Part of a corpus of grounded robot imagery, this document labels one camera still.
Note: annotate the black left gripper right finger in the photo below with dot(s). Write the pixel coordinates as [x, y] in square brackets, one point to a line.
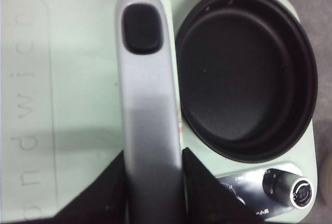
[207, 200]

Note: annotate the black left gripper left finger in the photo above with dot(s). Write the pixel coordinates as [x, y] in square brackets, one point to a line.
[104, 201]

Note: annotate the breakfast maker hinged lid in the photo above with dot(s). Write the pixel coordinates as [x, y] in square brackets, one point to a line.
[60, 108]

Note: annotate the right silver control knob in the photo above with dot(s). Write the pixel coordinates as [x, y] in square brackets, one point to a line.
[287, 188]

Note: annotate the black round frying pan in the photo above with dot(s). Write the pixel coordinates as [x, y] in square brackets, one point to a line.
[247, 77]

